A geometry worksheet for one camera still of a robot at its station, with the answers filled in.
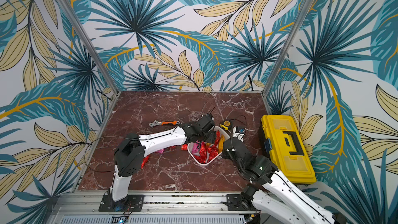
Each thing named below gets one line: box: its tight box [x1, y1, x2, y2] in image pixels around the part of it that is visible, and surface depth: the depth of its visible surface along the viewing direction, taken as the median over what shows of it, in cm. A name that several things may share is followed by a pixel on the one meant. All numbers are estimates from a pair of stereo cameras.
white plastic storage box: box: [187, 125, 231, 167], surface depth 88 cm
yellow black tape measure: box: [219, 120, 232, 131], surface depth 100 cm
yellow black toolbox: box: [260, 115, 317, 185], surface depth 78 cm
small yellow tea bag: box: [218, 134, 225, 153], surface depth 89 cm
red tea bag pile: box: [193, 130, 221, 164], surface depth 88 cm
